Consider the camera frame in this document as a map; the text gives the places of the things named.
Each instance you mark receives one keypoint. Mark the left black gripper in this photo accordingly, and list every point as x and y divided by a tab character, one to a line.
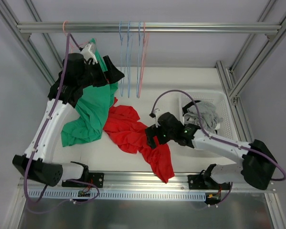
100	75

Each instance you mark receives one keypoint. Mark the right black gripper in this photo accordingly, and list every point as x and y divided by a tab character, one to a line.
153	133

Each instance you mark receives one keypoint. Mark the red tank top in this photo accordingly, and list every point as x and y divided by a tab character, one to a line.
124	128

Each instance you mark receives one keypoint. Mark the blue hanger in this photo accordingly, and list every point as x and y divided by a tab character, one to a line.
129	52
121	59
139	57

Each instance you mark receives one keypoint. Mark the green tank top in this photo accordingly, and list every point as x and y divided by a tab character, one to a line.
93	108

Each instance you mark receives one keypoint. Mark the black tank top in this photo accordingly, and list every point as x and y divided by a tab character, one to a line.
189	107

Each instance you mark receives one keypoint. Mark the pink hanger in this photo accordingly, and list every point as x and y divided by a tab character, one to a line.
71	43
144	53

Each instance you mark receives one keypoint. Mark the grey tank top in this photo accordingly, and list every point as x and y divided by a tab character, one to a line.
204	114

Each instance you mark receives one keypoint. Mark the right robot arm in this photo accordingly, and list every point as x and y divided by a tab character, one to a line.
252	162

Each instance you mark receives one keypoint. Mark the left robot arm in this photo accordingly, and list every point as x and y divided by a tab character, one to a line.
76	112

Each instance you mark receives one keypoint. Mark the white plastic basket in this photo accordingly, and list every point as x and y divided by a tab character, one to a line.
215	112

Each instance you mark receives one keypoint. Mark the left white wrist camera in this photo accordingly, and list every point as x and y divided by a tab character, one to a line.
88	52

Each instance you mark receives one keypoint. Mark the aluminium front rail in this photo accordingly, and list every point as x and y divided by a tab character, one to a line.
147	181

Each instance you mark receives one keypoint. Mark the white slotted cable duct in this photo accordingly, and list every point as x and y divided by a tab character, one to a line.
125	195

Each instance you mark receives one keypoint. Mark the aluminium frame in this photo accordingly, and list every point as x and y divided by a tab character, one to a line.
23	88

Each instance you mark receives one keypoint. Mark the aluminium hanging rail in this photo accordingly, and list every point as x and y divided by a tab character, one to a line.
151	27

